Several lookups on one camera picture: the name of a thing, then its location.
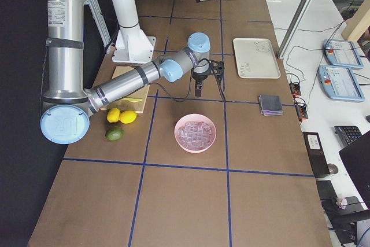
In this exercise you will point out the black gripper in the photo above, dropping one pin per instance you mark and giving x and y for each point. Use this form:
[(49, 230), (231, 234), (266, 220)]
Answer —
[(199, 78)]

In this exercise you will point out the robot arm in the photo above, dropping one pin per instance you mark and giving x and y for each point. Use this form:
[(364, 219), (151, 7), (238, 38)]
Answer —
[(67, 106)]

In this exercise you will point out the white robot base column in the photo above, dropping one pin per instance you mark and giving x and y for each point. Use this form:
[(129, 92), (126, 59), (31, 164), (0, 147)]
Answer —
[(132, 44)]

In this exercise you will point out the ice cubes in bowl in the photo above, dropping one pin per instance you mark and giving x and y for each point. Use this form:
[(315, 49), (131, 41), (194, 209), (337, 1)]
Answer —
[(195, 135)]

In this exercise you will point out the cream bear tray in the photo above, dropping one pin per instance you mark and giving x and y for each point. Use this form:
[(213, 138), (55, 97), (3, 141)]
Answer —
[(255, 59)]

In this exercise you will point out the pink bowl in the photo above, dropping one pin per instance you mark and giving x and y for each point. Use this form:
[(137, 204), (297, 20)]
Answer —
[(195, 117)]

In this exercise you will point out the folded grey cloth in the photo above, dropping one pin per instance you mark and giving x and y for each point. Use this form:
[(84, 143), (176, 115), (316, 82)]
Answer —
[(270, 105)]

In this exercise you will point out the wooden cutting board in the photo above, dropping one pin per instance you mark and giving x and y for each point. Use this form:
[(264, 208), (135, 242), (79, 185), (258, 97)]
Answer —
[(136, 96)]

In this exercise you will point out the yellow plastic knife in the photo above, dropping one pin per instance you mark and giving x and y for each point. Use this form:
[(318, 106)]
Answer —
[(133, 100)]

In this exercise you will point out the upper orange circuit board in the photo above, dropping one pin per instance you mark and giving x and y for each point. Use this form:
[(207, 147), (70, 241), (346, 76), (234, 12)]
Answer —
[(295, 89)]

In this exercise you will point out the orange circuit board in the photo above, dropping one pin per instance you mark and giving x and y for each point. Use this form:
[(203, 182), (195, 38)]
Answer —
[(301, 109), (295, 89)]

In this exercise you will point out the yellow lemon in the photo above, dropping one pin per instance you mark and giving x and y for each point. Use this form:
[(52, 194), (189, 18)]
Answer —
[(113, 115), (127, 117)]

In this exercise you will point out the lower orange circuit board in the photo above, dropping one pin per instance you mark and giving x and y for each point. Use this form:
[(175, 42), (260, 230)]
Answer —
[(301, 109)]

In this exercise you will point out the green avocado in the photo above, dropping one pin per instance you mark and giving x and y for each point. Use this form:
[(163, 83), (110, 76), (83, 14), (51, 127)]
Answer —
[(114, 133)]

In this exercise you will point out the lower teach pendant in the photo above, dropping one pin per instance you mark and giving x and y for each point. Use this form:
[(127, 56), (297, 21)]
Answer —
[(339, 83)]

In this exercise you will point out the teach pendant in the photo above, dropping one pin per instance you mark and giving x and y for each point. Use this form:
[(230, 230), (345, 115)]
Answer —
[(342, 53), (339, 83)]

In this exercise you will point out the black box with label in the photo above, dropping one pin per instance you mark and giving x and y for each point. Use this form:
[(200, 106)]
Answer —
[(316, 154)]

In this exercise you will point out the upper teach pendant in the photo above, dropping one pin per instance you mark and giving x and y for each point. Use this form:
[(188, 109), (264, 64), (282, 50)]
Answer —
[(342, 53)]

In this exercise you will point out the black keyboard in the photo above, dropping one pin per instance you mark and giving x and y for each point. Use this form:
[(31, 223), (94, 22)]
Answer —
[(347, 134)]

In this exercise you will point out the computer mouse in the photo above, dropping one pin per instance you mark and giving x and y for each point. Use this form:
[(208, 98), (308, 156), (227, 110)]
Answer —
[(333, 169)]

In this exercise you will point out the black laptop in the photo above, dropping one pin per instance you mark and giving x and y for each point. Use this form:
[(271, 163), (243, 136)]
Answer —
[(356, 159)]

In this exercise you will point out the aluminium frame post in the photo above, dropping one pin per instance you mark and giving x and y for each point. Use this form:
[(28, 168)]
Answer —
[(288, 38)]

